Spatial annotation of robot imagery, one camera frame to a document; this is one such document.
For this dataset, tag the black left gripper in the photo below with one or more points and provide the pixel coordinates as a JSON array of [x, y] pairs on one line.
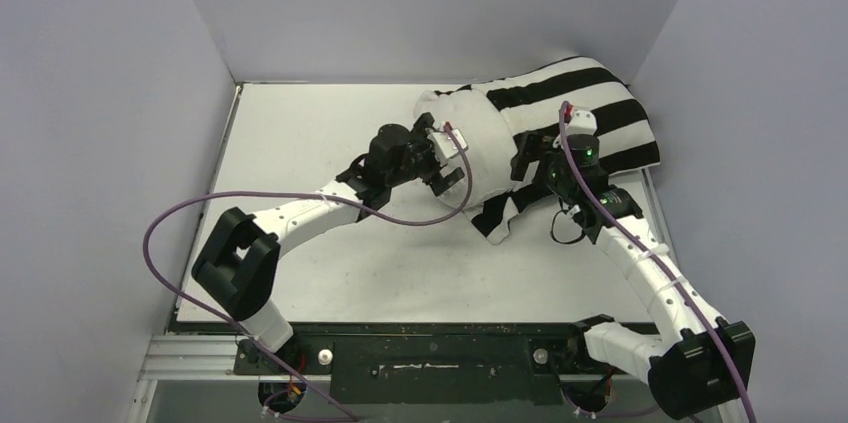
[[420, 138]]

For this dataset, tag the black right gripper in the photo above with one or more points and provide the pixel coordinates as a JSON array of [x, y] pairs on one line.
[[530, 157]]

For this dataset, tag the white pillow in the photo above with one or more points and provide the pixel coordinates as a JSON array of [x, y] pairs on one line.
[[491, 145]]

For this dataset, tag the black white striped pillowcase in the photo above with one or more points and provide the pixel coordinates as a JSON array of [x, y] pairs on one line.
[[537, 100]]

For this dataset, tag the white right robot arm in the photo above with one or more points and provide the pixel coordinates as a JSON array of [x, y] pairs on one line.
[[698, 360]]

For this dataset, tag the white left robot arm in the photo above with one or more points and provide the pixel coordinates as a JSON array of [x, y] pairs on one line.
[[237, 264]]

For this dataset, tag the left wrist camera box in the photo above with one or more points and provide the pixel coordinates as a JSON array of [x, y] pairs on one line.
[[448, 144]]

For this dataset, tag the black metal base rail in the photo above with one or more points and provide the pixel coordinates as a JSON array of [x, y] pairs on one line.
[[348, 364]]

